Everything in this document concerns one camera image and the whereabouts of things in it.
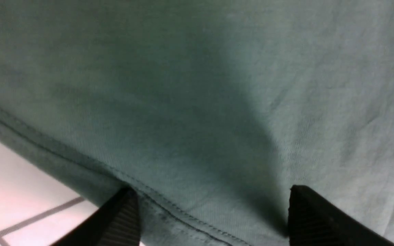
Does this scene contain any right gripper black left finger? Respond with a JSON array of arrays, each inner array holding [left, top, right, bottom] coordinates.
[[53, 188, 141, 246]]

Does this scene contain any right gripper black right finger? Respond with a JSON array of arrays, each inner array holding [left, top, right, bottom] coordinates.
[[288, 185, 394, 246]]

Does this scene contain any green long sleeve shirt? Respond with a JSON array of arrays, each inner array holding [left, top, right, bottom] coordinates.
[[0, 0, 394, 246]]

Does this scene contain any white grid tablecloth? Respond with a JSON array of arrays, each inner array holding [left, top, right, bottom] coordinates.
[[0, 143, 97, 246]]

